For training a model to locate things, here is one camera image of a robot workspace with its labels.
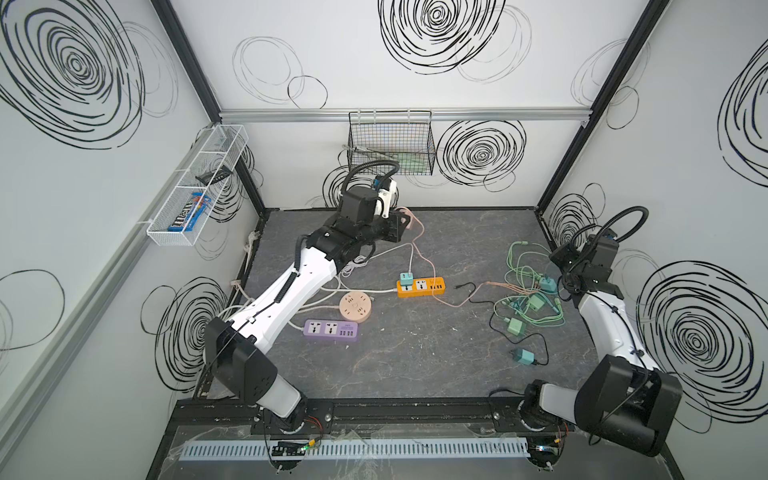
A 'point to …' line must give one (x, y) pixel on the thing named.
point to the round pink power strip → (355, 306)
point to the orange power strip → (421, 287)
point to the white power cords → (348, 269)
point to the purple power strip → (330, 328)
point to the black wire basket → (403, 137)
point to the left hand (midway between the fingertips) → (409, 217)
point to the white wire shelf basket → (222, 148)
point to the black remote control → (222, 172)
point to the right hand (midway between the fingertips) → (565, 245)
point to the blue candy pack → (190, 213)
